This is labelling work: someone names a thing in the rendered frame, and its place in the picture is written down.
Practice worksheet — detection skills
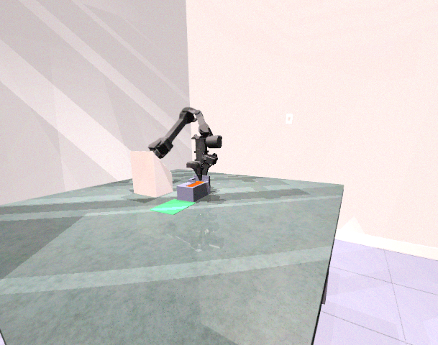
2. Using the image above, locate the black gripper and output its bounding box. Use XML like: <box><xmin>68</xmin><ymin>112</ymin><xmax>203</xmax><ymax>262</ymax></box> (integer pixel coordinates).
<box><xmin>186</xmin><ymin>148</ymin><xmax>212</xmax><ymax>181</ymax></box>

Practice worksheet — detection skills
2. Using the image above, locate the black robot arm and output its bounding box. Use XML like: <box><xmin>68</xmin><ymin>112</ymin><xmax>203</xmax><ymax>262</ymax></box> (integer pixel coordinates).
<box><xmin>148</xmin><ymin>108</ymin><xmax>222</xmax><ymax>165</ymax></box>

